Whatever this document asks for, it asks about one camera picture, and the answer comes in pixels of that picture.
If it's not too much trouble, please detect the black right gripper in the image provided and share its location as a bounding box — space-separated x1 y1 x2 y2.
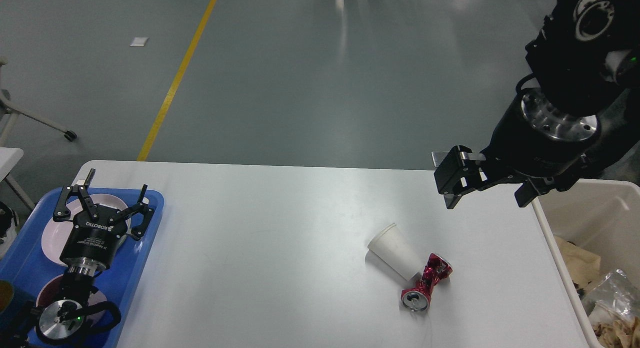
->
434 88 601 209

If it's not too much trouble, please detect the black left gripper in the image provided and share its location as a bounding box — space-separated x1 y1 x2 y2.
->
52 169 155 274

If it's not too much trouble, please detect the pink plate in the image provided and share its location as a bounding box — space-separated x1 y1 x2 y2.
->
41 193 128 267

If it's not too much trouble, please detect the pink mug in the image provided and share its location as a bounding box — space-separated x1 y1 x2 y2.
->
35 274 107 325

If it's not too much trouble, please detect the dark green mug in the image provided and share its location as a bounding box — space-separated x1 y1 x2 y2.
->
0 279 35 333

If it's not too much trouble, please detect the crushed red can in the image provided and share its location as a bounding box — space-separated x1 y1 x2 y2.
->
401 253 453 312

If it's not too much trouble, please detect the foil small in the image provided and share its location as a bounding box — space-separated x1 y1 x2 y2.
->
581 269 640 321

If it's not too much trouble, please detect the brown paper ball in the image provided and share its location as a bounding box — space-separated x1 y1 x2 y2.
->
592 316 640 347

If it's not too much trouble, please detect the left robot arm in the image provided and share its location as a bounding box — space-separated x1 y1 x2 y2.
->
1 169 164 347

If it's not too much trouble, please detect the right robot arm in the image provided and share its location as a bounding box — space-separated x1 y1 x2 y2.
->
434 0 639 209

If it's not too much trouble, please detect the green plate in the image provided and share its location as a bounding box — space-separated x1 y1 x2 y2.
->
114 207 135 246

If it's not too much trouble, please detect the floor outlet plate left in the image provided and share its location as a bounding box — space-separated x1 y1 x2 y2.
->
431 152 449 168

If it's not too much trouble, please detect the blue plastic tray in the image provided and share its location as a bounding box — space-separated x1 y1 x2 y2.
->
0 187 164 320

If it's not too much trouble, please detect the white side table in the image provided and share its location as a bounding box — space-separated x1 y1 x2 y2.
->
0 147 35 212

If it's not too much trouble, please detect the beige plastic bin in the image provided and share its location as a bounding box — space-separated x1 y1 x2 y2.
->
531 179 640 347

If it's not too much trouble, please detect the brown paper bag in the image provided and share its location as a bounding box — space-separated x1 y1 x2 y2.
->
554 236 601 291

